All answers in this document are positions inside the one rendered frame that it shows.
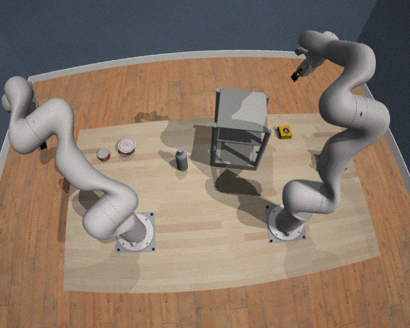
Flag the grey shelving unit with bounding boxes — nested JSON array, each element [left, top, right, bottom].
[[210, 88, 272, 171]]

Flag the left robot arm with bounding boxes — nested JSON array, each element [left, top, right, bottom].
[[1, 76, 154, 251]]

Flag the small red tin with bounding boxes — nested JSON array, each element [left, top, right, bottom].
[[98, 148, 111, 162]]

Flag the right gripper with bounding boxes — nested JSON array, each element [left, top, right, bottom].
[[291, 57, 318, 82]]

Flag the dark grey cylinder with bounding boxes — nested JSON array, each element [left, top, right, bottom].
[[176, 147, 188, 172]]

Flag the grey cup with pink band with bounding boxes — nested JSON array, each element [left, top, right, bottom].
[[118, 137, 136, 155]]

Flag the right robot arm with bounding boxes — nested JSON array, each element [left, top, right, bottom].
[[268, 30, 390, 241]]

